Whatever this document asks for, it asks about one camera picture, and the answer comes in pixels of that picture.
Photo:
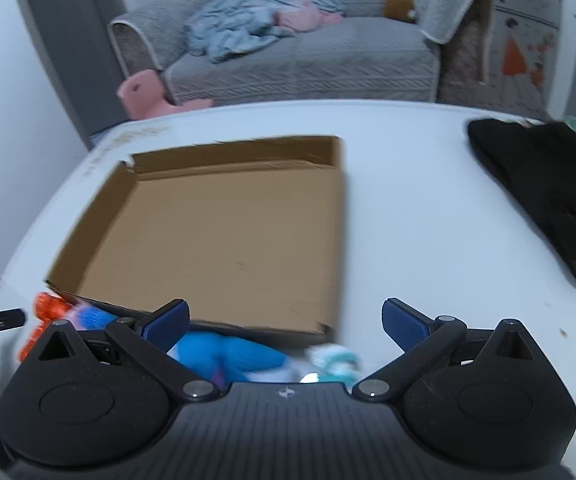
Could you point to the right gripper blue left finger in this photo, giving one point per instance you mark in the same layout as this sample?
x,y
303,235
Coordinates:
x,y
146,342

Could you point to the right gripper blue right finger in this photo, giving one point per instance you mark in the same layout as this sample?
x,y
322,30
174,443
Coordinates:
x,y
426,344

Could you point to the orange plastic bundle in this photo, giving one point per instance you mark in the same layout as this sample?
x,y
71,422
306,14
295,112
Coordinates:
x,y
47,309

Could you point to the blue sock bundle dark band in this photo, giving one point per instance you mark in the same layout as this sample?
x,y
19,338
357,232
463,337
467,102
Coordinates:
x,y
224,359

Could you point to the white green sock bundle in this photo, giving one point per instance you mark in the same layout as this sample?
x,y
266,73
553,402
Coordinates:
x,y
333,363

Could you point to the brown cardboard box tray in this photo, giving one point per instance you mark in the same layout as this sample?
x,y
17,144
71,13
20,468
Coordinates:
x,y
249,233

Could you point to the black knit hat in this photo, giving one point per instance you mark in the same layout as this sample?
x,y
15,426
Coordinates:
x,y
536,165

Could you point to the pink plastic stool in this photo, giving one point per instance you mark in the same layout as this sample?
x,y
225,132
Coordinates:
x,y
143,97

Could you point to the grey sofa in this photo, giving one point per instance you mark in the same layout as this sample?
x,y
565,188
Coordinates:
x,y
365,56

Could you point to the light blue blanket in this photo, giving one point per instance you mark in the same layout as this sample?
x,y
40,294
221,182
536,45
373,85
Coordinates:
x,y
224,29

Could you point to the brown plush toy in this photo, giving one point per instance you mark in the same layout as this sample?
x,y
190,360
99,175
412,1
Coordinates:
x,y
400,10

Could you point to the grey door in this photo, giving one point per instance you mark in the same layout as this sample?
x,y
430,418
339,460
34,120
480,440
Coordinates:
x,y
72,40

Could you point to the pink clothing on sofa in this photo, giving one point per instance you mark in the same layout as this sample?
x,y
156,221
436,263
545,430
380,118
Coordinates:
x,y
306,16

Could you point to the decorated grey refrigerator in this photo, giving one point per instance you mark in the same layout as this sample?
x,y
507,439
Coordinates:
x,y
521,57

